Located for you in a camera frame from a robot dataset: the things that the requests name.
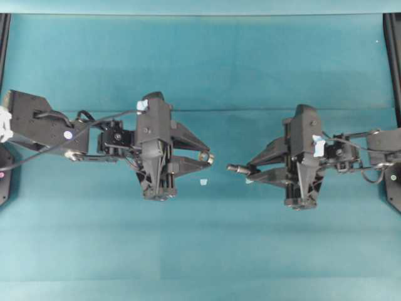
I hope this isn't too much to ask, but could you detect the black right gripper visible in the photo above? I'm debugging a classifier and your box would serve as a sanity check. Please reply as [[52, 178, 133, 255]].
[[247, 137, 323, 209]]

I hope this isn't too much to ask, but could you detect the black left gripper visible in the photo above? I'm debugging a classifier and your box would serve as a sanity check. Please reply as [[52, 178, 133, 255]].
[[138, 120, 211, 201]]

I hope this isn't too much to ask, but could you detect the brass washer bushing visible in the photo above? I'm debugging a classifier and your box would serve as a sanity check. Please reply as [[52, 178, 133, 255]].
[[199, 151, 214, 165]]

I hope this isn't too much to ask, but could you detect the threaded steel shaft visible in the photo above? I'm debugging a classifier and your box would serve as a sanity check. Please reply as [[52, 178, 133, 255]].
[[226, 164, 259, 176]]

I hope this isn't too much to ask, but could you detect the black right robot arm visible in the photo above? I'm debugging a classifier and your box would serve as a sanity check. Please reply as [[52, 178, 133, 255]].
[[231, 125, 400, 211]]

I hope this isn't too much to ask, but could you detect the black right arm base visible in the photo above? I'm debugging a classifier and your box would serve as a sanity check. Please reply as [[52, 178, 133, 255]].
[[378, 162, 400, 214]]

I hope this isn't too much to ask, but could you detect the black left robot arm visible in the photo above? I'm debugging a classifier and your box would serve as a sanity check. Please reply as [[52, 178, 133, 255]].
[[1, 90, 214, 201]]

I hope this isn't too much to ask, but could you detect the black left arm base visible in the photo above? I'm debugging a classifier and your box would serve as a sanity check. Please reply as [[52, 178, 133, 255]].
[[1, 143, 22, 210]]

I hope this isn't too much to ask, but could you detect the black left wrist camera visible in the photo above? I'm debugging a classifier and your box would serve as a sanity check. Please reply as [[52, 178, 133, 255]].
[[135, 91, 174, 192]]

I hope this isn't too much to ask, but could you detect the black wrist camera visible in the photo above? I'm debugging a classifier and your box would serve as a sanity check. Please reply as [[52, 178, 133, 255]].
[[135, 91, 174, 192], [281, 104, 323, 204]]

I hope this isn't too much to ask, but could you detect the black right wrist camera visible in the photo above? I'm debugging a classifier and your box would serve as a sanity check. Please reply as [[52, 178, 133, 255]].
[[281, 104, 323, 204]]

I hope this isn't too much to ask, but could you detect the black right camera cable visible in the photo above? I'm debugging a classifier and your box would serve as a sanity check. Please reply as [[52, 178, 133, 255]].
[[321, 131, 395, 184]]

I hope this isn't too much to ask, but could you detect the black camera cable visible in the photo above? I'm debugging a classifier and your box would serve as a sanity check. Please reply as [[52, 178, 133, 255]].
[[0, 109, 142, 172], [321, 131, 395, 184]]

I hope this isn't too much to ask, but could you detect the black left camera cable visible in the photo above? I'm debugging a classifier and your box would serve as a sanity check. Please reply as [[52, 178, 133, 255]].
[[0, 109, 142, 172]]

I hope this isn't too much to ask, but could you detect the black right table rail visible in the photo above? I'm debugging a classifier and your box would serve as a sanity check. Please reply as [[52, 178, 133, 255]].
[[383, 13, 400, 127]]

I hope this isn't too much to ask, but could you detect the black table rail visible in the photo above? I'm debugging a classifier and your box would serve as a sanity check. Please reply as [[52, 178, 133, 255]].
[[383, 13, 400, 127], [0, 13, 12, 87]]

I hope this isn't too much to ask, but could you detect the black left table rail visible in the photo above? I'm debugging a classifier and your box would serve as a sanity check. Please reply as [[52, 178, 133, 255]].
[[0, 13, 12, 87]]

